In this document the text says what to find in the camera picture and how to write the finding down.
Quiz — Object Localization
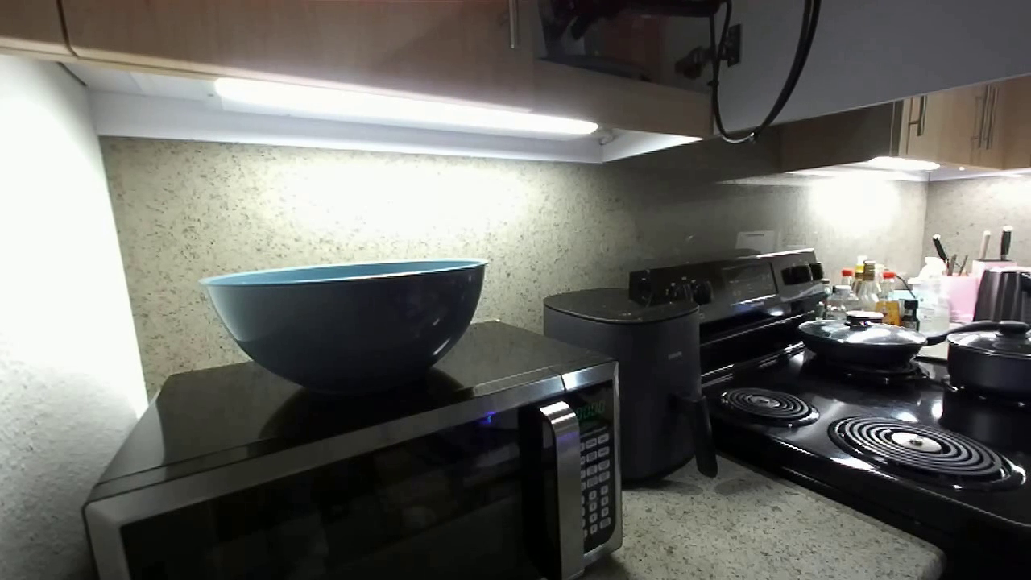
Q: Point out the large black coil burner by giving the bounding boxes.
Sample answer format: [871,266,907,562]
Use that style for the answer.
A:
[829,412,1029,490]

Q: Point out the long under-cabinet light strip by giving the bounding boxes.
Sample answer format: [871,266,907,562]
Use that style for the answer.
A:
[210,73,604,142]

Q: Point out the dark utensil holder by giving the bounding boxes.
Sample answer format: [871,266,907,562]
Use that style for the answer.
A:
[969,266,1031,327]

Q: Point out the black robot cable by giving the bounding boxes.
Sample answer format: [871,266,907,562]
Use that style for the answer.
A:
[706,0,826,148]

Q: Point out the black pot with lid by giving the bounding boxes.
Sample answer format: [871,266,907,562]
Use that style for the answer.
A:
[944,327,1031,400]

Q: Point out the orange sauce bottle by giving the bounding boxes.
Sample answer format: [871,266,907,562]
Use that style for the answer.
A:
[876,268,911,328]

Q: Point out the wooden cabinet with handles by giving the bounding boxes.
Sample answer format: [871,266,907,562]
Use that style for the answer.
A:
[897,73,1031,171]

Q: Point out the wooden wall cabinet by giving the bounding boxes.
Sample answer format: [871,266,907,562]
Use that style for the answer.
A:
[0,0,715,142]

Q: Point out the dark grey air fryer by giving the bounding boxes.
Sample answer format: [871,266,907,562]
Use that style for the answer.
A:
[542,284,723,490]

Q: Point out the small black coil burner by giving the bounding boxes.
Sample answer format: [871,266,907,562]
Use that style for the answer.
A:
[715,384,820,430]

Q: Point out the pink container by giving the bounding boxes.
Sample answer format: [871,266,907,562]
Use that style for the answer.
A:
[948,272,986,328]

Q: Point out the large blue bowl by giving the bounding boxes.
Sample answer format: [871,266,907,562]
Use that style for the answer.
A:
[200,255,489,396]

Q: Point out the black cabinet door hinge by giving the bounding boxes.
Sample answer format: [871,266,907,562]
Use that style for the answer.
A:
[673,22,744,81]

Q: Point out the white plastic bottle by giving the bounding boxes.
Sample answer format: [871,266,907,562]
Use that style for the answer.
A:
[907,255,953,333]

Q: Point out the clear bottle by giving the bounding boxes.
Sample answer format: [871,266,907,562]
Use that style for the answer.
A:
[829,266,862,321]

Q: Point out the black stainless microwave oven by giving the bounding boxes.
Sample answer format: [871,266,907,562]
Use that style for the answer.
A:
[82,319,625,580]

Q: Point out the black electric stove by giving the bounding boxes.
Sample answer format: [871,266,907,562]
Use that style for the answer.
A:
[625,247,1031,580]

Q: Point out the black frying pan with lid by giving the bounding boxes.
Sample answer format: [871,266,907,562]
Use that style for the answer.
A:
[797,310,1031,370]

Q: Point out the small under-cabinet light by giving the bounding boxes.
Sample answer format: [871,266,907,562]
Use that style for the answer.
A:
[857,155,944,176]

